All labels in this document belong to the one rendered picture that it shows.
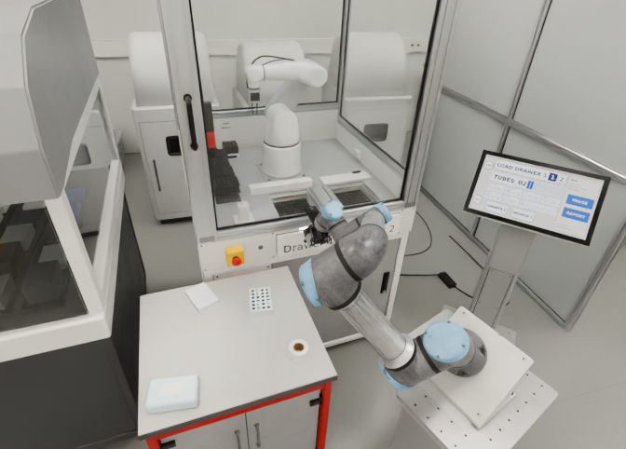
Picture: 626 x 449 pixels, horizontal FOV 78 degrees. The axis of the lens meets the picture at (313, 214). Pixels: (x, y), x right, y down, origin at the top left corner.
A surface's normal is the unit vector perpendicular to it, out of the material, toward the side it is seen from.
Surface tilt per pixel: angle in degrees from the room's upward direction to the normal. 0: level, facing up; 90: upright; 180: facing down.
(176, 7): 90
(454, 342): 35
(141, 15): 90
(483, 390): 42
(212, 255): 90
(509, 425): 0
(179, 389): 0
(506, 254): 90
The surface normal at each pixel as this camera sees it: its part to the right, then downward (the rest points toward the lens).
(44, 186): 0.34, 0.52
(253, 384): 0.04, -0.84
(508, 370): -0.52, -0.43
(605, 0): -0.96, 0.12
